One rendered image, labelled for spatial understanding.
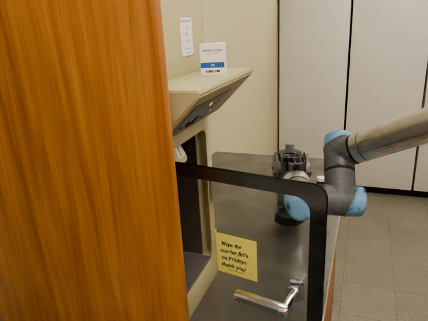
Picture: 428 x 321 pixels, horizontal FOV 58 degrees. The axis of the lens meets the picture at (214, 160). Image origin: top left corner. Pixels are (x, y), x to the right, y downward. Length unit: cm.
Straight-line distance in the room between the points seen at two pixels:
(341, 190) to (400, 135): 18
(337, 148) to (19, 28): 73
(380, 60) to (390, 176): 106
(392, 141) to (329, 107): 282
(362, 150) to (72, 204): 65
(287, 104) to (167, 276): 324
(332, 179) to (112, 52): 63
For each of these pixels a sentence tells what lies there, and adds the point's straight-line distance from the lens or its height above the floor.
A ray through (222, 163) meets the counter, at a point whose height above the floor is 94.
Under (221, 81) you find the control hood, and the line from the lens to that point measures 71.
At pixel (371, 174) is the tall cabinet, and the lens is 392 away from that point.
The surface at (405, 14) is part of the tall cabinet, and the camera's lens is 367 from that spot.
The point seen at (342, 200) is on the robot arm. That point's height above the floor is 120.
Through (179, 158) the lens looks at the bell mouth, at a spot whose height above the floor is 133.
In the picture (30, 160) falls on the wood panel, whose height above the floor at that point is 140.
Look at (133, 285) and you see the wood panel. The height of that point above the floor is 118.
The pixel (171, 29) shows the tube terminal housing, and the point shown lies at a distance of 79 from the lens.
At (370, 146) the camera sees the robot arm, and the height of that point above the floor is 132.
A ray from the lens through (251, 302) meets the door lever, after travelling 63.
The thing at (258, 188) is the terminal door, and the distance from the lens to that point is 59.
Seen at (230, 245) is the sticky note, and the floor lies 126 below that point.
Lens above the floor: 161
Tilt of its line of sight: 19 degrees down
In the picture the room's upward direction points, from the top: 3 degrees counter-clockwise
